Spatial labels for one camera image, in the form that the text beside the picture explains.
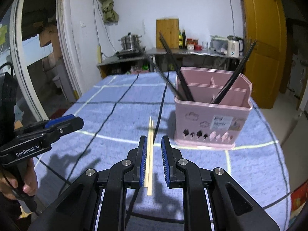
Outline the wooden chopstick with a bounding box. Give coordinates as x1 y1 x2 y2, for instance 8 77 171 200
144 117 152 188
147 117 154 196

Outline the blue checked cloth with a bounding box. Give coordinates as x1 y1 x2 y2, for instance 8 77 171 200
34 72 293 231

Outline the steel topped wooden cabinet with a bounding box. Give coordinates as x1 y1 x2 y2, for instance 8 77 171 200
96 53 154 79

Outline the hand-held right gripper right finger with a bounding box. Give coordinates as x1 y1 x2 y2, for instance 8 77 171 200
161 135 281 231

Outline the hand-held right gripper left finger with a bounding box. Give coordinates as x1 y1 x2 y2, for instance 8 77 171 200
28 135 148 231

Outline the wooden cutting board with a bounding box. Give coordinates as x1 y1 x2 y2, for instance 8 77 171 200
156 18 180 49

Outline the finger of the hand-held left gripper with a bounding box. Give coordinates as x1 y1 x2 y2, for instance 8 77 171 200
44 115 80 129
50 117 85 142

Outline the person's dark clothing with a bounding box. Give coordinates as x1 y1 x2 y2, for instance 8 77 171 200
0 73 19 137

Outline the hanging green cloth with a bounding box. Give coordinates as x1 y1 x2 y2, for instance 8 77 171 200
95 0 119 24

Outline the yellow wooden door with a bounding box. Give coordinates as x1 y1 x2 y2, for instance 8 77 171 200
239 0 288 109

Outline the red plastic crate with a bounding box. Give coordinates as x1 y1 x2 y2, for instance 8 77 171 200
290 185 308 222

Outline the grey wall cable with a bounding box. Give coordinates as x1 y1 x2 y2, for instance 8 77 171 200
225 0 236 37

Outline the white electric kettle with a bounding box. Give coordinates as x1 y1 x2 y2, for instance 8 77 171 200
227 35 245 58

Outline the steel counter table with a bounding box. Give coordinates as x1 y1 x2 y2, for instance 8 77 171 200
146 48 243 73

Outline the grey plastic container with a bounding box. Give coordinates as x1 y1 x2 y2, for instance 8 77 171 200
210 36 229 53

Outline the person's left hand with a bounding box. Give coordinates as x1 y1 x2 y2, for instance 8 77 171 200
0 160 39 201

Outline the steel steamer pot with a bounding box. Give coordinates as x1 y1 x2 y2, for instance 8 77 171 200
118 32 142 51

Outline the pink plastic utensil holder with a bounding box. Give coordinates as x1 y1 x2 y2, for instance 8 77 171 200
174 67 254 151

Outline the black chopstick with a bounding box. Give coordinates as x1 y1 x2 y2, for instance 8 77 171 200
216 41 257 104
211 47 252 104
161 34 195 101
159 32 189 101
141 49 180 96

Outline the white arched door frame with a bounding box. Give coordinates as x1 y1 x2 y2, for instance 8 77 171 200
11 0 83 123

